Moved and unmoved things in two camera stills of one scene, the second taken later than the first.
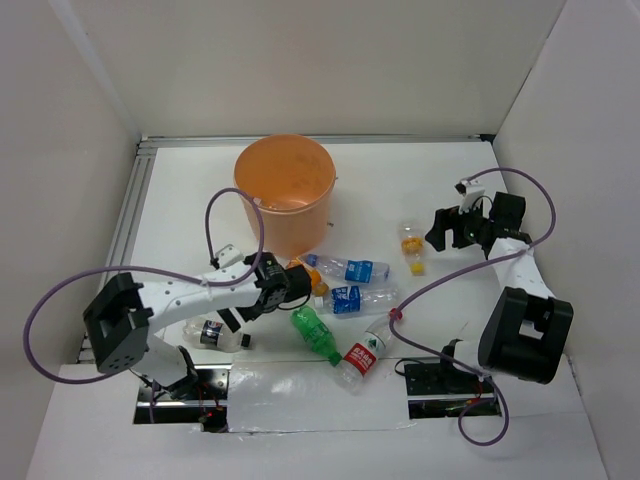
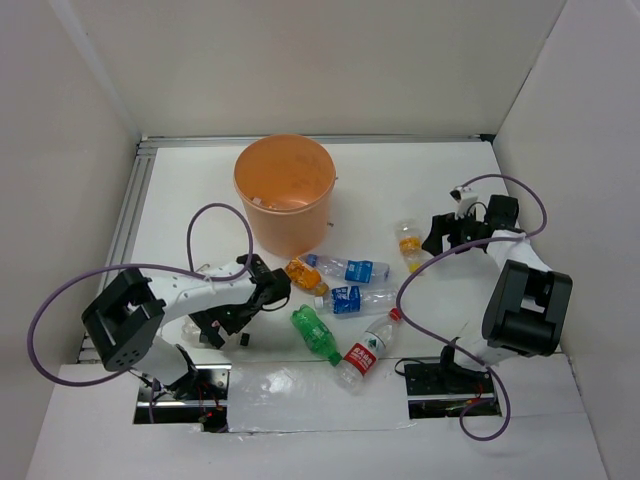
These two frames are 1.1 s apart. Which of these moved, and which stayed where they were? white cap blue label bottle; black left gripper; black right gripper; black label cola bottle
Moved: black left gripper
Stayed: white cap blue label bottle; black right gripper; black label cola bottle
